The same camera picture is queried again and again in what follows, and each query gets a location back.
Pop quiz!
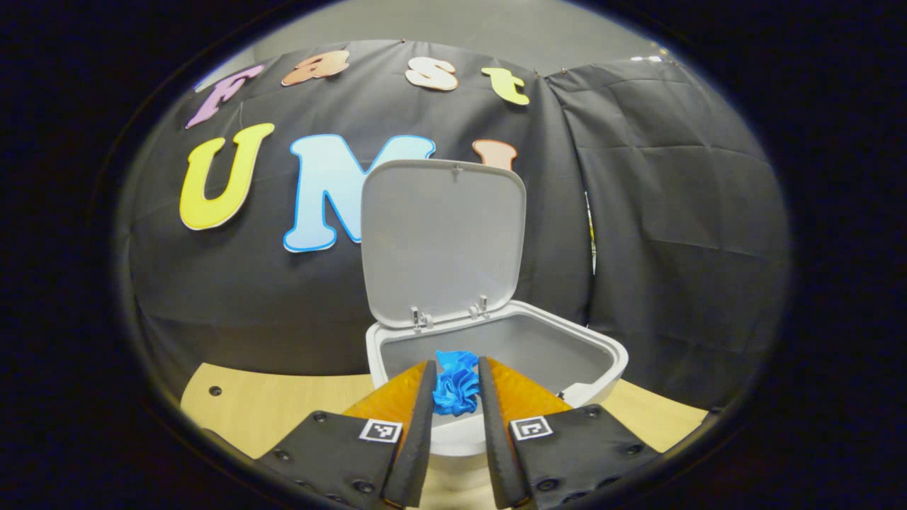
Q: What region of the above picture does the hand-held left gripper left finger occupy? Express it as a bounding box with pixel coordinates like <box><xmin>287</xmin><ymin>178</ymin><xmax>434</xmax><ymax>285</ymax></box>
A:
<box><xmin>255</xmin><ymin>360</ymin><xmax>438</xmax><ymax>509</ymax></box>

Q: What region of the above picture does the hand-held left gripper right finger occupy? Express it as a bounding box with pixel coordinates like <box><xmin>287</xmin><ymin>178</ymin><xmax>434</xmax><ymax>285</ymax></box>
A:
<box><xmin>478</xmin><ymin>356</ymin><xmax>660</xmax><ymax>509</ymax></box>

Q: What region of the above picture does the blue paper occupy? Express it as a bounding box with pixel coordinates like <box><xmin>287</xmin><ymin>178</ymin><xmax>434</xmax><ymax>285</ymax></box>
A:
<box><xmin>432</xmin><ymin>350</ymin><xmax>483</xmax><ymax>417</ymax></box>

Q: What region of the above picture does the white desktop garbage bin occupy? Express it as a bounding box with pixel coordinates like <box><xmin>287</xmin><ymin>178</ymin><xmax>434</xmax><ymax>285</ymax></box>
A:
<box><xmin>360</xmin><ymin>159</ymin><xmax>630</xmax><ymax>458</ymax></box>

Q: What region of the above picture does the wooden desktop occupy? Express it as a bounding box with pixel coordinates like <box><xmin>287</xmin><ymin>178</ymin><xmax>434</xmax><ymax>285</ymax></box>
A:
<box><xmin>181</xmin><ymin>363</ymin><xmax>709</xmax><ymax>510</ymax></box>

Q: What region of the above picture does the black backdrop cloth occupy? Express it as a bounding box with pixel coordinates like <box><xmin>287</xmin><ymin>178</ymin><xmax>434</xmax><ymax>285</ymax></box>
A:
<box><xmin>117</xmin><ymin>39</ymin><xmax>791</xmax><ymax>412</ymax></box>

